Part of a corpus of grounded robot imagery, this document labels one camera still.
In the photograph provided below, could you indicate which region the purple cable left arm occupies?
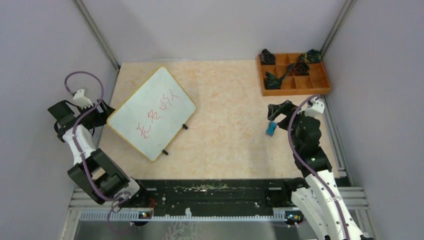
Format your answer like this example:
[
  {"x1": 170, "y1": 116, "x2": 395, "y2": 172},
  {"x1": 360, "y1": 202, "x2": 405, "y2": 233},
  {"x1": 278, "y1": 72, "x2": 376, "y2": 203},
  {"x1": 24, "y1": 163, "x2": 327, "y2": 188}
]
[{"x1": 63, "y1": 71, "x2": 133, "y2": 233}]

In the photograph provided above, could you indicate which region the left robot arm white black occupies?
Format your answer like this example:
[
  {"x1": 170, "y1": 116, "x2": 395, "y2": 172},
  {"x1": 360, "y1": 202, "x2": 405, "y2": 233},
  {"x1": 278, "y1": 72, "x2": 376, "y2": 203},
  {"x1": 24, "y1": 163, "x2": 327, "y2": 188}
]
[{"x1": 48, "y1": 100, "x2": 150, "y2": 207}]

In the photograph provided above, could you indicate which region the dark rolled cloth centre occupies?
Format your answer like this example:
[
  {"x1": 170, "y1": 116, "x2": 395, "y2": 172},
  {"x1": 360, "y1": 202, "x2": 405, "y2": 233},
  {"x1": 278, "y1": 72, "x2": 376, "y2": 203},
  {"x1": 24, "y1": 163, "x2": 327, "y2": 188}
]
[{"x1": 293, "y1": 61, "x2": 310, "y2": 76}]

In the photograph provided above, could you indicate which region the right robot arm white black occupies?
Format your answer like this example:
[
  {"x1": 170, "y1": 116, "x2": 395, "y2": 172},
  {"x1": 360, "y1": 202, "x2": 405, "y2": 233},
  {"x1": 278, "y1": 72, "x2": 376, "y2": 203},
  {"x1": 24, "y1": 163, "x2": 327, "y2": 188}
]
[{"x1": 266, "y1": 95, "x2": 369, "y2": 240}]

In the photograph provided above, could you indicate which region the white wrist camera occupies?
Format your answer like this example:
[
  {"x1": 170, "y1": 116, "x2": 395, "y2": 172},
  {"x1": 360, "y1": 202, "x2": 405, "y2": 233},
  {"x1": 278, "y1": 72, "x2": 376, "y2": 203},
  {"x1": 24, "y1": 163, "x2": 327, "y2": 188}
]
[
  {"x1": 304, "y1": 97, "x2": 325, "y2": 118},
  {"x1": 72, "y1": 88, "x2": 94, "y2": 109}
]

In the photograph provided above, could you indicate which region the dark cloth lower left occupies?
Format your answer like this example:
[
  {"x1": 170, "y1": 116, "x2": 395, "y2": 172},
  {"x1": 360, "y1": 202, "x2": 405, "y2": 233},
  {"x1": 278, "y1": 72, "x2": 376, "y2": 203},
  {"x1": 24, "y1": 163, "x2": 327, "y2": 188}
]
[{"x1": 264, "y1": 63, "x2": 295, "y2": 90}]

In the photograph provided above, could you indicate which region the white whiteboard with yellow frame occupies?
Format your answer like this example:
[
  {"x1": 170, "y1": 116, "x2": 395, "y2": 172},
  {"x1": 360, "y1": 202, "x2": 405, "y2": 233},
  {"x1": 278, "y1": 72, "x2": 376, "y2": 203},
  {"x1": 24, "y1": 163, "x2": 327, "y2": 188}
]
[{"x1": 107, "y1": 67, "x2": 196, "y2": 162}]

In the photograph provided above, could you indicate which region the dark rolled cloth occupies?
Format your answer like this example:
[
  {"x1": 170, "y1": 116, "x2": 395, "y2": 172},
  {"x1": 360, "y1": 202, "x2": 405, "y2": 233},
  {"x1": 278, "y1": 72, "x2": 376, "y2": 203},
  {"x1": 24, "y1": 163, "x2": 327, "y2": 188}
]
[
  {"x1": 293, "y1": 61, "x2": 310, "y2": 76},
  {"x1": 259, "y1": 48, "x2": 276, "y2": 66},
  {"x1": 303, "y1": 49, "x2": 322, "y2": 64}
]

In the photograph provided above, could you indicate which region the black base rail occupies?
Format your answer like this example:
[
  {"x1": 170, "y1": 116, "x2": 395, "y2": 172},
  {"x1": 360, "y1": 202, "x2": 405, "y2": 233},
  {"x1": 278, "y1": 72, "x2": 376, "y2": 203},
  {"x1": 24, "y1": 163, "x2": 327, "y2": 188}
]
[{"x1": 124, "y1": 177, "x2": 307, "y2": 217}]

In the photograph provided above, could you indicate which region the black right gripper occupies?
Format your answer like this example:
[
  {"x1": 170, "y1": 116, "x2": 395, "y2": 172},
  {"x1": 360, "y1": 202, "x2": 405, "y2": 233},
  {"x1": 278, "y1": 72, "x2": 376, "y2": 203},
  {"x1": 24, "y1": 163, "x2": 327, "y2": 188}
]
[{"x1": 267, "y1": 100, "x2": 316, "y2": 151}]

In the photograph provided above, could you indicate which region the dark rolled cloth top right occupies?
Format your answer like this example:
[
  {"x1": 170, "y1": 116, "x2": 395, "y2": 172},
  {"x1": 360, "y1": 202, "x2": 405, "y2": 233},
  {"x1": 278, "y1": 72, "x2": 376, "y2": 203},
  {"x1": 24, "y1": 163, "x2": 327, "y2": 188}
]
[{"x1": 303, "y1": 49, "x2": 322, "y2": 64}]

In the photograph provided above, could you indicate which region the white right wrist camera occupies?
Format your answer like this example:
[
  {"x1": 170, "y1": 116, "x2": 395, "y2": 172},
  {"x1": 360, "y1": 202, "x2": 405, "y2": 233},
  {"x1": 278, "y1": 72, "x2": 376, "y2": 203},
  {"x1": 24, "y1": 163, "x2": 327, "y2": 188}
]
[{"x1": 304, "y1": 97, "x2": 325, "y2": 118}]

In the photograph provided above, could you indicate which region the orange compartment tray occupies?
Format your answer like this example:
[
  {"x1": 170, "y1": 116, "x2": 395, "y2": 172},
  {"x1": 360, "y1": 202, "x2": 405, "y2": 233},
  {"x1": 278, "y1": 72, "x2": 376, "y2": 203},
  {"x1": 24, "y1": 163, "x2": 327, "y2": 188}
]
[{"x1": 256, "y1": 53, "x2": 332, "y2": 97}]

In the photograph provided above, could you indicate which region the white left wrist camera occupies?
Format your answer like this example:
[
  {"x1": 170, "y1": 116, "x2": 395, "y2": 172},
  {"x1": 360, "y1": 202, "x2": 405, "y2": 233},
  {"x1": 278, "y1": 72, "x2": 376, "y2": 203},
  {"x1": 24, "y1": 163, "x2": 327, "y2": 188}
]
[{"x1": 72, "y1": 88, "x2": 94, "y2": 109}]

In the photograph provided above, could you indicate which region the blue whiteboard eraser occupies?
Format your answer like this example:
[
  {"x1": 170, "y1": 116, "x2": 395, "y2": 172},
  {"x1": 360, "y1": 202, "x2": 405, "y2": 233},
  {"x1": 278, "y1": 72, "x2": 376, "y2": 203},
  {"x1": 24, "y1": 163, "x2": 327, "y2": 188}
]
[{"x1": 265, "y1": 121, "x2": 278, "y2": 137}]

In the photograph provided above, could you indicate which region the dark rolled cloth far left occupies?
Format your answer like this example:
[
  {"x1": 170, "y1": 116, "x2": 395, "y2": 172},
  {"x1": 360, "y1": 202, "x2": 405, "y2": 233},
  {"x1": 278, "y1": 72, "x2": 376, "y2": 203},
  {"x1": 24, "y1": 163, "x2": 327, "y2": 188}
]
[{"x1": 259, "y1": 48, "x2": 276, "y2": 66}]

